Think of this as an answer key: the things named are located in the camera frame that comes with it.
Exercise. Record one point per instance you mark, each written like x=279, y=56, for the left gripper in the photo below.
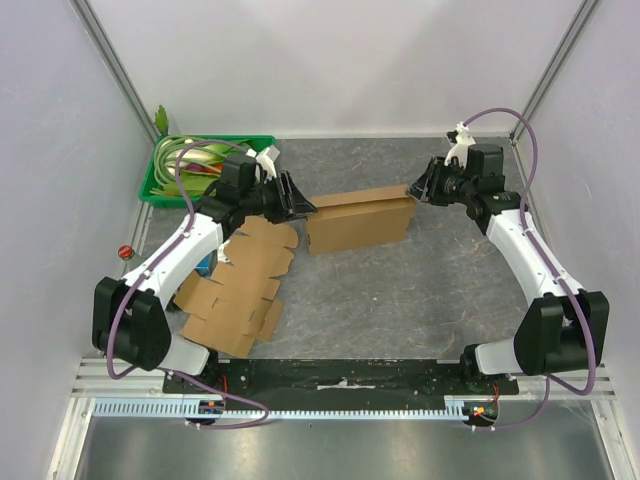
x=293, y=203

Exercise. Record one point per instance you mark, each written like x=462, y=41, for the green lettuce leaf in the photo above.
x=194, y=186

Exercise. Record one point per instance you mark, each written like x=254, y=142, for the small cardboard box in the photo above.
x=238, y=304

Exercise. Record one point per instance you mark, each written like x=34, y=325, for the aluminium frame post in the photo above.
x=578, y=24
x=109, y=55

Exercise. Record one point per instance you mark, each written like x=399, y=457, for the slotted cable duct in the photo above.
x=205, y=408

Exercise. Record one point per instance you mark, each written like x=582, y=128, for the white toy radish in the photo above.
x=193, y=160

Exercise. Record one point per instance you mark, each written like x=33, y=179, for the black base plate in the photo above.
x=346, y=383

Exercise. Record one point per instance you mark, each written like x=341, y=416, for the left aluminium frame post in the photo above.
x=109, y=55

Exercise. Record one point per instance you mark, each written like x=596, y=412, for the small white plastic packet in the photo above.
x=221, y=253

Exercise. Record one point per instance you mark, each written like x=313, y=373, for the dark soda bottle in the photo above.
x=126, y=252

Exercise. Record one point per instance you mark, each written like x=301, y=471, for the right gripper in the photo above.
x=433, y=180

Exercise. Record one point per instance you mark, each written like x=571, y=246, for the green plastic tray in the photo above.
x=259, y=142

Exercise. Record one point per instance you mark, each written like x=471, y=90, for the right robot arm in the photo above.
x=565, y=325

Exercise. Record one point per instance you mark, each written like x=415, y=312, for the right aluminium frame post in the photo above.
x=578, y=24

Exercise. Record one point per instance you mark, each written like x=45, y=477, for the green long beans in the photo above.
x=166, y=146

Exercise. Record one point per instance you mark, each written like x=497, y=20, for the large cardboard box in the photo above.
x=359, y=219

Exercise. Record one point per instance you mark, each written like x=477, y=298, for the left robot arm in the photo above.
x=129, y=321

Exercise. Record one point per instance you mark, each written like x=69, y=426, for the blue rectangular box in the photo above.
x=206, y=266

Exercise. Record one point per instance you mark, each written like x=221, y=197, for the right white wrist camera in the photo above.
x=460, y=140

